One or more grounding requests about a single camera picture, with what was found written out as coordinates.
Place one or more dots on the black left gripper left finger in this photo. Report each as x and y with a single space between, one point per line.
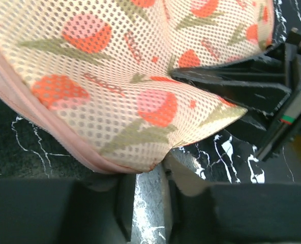
67 210

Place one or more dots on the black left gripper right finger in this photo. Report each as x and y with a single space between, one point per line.
200 211

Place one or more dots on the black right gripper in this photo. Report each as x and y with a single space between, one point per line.
268 83

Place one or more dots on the pink floral mesh laundry bag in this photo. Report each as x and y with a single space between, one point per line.
95 74

